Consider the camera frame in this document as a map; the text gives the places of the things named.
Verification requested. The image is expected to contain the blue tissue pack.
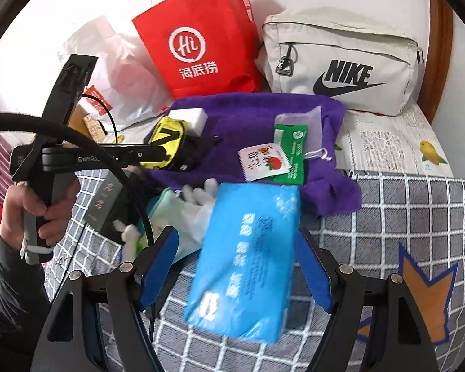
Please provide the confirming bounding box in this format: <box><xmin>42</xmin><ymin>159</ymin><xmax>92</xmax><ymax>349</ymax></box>
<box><xmin>182</xmin><ymin>182</ymin><xmax>302</xmax><ymax>344</ymax></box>

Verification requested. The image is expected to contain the white disposable glove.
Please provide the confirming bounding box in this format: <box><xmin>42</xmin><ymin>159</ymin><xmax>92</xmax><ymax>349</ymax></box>
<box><xmin>170</xmin><ymin>177</ymin><xmax>221</xmax><ymax>249</ymax></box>

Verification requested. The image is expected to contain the yellow black zip pouch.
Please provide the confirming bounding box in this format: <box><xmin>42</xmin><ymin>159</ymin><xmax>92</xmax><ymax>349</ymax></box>
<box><xmin>147</xmin><ymin>116</ymin><xmax>189</xmax><ymax>170</ymax></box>

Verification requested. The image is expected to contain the clear zip pouch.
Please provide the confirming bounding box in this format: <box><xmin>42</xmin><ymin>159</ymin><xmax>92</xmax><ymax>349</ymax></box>
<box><xmin>275</xmin><ymin>106</ymin><xmax>331</xmax><ymax>162</ymax></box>

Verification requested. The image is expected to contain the beige zip waist bag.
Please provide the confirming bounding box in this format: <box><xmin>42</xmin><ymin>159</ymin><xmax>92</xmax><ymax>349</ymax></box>
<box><xmin>255</xmin><ymin>6</ymin><xmax>427</xmax><ymax>117</ymax></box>

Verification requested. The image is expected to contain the white serrated sachet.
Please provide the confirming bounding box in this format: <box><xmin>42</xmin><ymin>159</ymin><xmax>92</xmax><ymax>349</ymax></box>
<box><xmin>238</xmin><ymin>143</ymin><xmax>294</xmax><ymax>183</ymax></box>

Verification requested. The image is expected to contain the green wet wipe packet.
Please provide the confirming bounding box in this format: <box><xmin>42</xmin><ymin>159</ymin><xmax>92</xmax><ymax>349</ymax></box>
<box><xmin>273</xmin><ymin>123</ymin><xmax>309</xmax><ymax>186</ymax></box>

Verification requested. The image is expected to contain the brown wooden door frame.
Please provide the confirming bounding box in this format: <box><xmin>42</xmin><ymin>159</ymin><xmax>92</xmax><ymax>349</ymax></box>
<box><xmin>422</xmin><ymin>0</ymin><xmax>457</xmax><ymax>125</ymax></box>

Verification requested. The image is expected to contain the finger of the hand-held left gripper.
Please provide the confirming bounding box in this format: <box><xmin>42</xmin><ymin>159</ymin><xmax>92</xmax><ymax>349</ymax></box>
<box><xmin>120</xmin><ymin>144</ymin><xmax>170</xmax><ymax>165</ymax></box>

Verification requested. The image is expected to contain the light green small item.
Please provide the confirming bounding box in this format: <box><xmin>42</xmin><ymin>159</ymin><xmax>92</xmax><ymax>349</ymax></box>
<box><xmin>135</xmin><ymin>223</ymin><xmax>165</xmax><ymax>254</ymax></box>

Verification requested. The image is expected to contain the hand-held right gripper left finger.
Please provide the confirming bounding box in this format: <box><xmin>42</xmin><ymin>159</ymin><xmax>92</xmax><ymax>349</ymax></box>
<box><xmin>42</xmin><ymin>225</ymin><xmax>181</xmax><ymax>372</ymax></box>

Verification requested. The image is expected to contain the person's left hand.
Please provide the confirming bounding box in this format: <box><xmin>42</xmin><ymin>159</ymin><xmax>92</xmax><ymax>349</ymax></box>
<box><xmin>0</xmin><ymin>179</ymin><xmax>81</xmax><ymax>249</ymax></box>

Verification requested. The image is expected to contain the grey checkered tablecloth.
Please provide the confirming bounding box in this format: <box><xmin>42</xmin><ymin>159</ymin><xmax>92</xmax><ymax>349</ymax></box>
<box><xmin>42</xmin><ymin>168</ymin><xmax>465</xmax><ymax>372</ymax></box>

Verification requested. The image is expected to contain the person's left forearm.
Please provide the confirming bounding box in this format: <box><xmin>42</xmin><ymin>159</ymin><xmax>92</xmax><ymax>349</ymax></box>
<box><xmin>0</xmin><ymin>228</ymin><xmax>53</xmax><ymax>361</ymax></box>

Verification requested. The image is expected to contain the white foam sponge block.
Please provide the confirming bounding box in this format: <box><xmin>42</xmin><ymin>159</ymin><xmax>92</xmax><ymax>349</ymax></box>
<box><xmin>166</xmin><ymin>107</ymin><xmax>210</xmax><ymax>135</ymax></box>

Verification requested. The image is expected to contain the white cotton item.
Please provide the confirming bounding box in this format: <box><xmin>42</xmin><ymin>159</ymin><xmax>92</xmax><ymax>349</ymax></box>
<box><xmin>113</xmin><ymin>219</ymin><xmax>141</xmax><ymax>269</ymax></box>

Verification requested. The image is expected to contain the small brown carton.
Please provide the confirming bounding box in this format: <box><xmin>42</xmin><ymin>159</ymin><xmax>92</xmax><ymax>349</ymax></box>
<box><xmin>81</xmin><ymin>113</ymin><xmax>110</xmax><ymax>143</ymax></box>

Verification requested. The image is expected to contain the red paper shopping bag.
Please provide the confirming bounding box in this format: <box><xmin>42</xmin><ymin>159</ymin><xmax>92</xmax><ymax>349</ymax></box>
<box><xmin>131</xmin><ymin>0</ymin><xmax>263</xmax><ymax>100</ymax></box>

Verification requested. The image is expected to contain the dark green tea tin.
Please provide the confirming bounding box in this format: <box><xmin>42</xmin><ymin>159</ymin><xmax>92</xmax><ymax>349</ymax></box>
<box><xmin>81</xmin><ymin>170</ymin><xmax>137</xmax><ymax>234</ymax></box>

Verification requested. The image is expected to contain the purple towel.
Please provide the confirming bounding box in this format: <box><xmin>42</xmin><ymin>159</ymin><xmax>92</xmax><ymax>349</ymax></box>
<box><xmin>143</xmin><ymin>92</ymin><xmax>364</xmax><ymax>217</ymax></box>

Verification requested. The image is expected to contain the mint green fabric pouch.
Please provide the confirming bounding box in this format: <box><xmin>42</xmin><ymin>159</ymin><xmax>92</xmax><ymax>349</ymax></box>
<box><xmin>144</xmin><ymin>188</ymin><xmax>187</xmax><ymax>234</ymax></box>

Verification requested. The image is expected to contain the white plastic shopping bag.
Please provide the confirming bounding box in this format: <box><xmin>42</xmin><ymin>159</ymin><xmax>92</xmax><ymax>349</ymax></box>
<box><xmin>58</xmin><ymin>15</ymin><xmax>176</xmax><ymax>125</ymax></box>

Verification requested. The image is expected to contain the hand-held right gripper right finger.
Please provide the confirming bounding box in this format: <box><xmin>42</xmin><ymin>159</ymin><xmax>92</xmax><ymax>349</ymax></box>
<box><xmin>294</xmin><ymin>227</ymin><xmax>438</xmax><ymax>372</ymax></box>

